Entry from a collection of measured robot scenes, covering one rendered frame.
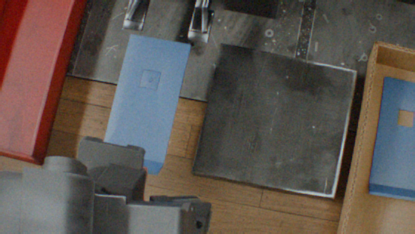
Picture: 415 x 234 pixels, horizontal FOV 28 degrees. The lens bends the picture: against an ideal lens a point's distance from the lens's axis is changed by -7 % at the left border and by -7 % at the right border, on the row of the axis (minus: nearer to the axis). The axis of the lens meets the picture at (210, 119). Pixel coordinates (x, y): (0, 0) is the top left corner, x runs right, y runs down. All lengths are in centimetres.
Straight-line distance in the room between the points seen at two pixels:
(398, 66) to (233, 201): 26
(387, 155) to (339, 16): 19
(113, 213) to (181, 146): 33
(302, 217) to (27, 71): 39
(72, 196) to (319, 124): 42
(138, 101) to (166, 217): 27
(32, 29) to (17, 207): 47
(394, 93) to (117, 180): 40
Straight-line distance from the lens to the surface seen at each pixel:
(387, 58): 104
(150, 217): 72
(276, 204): 102
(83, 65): 108
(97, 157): 84
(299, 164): 101
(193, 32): 99
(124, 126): 96
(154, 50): 97
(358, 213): 102
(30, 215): 67
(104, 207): 73
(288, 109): 102
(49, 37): 110
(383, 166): 103
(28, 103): 108
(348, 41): 108
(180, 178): 103
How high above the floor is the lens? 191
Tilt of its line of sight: 75 degrees down
